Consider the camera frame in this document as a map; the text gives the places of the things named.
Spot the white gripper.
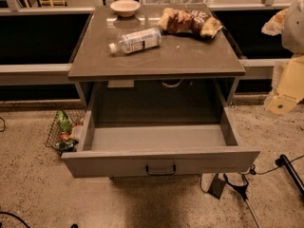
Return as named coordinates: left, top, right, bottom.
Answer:
left=261, top=0, right=304, bottom=115

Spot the clear plastic water bottle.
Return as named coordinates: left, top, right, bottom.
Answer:
left=108, top=28, right=162, bottom=54

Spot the grey cabinet with top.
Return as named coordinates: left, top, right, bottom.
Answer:
left=67, top=3, right=247, bottom=109

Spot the open grey top drawer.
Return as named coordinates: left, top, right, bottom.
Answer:
left=62, top=79, right=259, bottom=178

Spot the black stand leg right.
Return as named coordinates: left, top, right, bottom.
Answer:
left=275, top=154, right=304, bottom=197

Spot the brown yellow chip bag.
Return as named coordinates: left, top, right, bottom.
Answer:
left=157, top=8, right=222, bottom=38

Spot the grey tripod leg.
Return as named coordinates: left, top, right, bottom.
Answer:
left=223, top=174, right=262, bottom=228

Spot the beige bowl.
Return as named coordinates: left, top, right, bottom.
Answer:
left=110, top=0, right=141, bottom=18

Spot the black drawer handle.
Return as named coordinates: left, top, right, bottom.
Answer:
left=145, top=164, right=177, bottom=176

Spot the wire basket with items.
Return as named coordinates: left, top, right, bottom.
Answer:
left=46, top=109, right=85, bottom=156

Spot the black floor cable left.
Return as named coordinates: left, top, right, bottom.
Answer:
left=0, top=211, right=32, bottom=228

